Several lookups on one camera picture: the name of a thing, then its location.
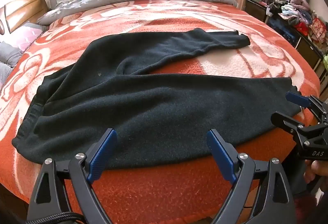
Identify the orange and white floral blanket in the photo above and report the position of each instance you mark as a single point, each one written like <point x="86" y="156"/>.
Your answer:
<point x="143" y="193"/>

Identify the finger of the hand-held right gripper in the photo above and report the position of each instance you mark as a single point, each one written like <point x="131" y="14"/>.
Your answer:
<point x="284" y="120"/>
<point x="297" y="97"/>

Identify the wooden headboard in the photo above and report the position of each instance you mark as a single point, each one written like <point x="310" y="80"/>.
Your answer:
<point x="23" y="11"/>

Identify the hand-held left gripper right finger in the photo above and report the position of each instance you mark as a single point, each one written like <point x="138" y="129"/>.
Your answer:
<point x="221" y="157"/>

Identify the dark television cabinet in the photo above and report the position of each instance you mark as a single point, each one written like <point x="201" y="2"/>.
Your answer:
<point x="294" y="34"/>

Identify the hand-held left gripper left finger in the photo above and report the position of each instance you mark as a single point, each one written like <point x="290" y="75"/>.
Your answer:
<point x="102" y="156"/>

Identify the black pants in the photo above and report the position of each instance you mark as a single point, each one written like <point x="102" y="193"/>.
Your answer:
<point x="158" y="111"/>

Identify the pink pillow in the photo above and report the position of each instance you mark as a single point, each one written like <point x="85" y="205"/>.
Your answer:
<point x="24" y="35"/>

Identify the person's right hand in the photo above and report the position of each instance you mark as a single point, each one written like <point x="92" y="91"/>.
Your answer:
<point x="312" y="174"/>

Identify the pile of clothes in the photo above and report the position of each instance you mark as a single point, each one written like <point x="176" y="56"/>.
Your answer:
<point x="297" y="11"/>

